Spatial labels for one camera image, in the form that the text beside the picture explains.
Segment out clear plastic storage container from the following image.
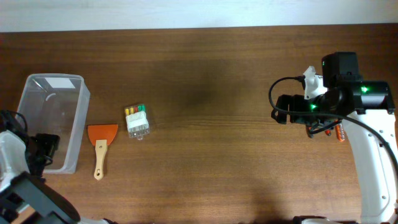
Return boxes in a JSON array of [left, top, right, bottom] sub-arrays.
[[17, 73, 90, 174]]

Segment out red handled small pliers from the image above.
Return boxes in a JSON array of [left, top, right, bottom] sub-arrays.
[[305, 126, 331, 138]]

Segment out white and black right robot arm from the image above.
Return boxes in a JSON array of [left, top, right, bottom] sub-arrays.
[[270, 52, 397, 223]]

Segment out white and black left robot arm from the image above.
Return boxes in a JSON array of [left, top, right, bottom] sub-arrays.
[[1, 110, 112, 224]]

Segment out orange holder of drill bits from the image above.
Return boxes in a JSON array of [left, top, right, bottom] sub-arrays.
[[335, 123, 345, 142]]

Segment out clear case of coloured screwdrivers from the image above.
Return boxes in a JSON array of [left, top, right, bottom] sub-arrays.
[[124, 104, 150, 140]]

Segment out orange scraper with wooden handle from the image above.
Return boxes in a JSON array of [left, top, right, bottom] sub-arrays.
[[87, 124, 118, 180]]

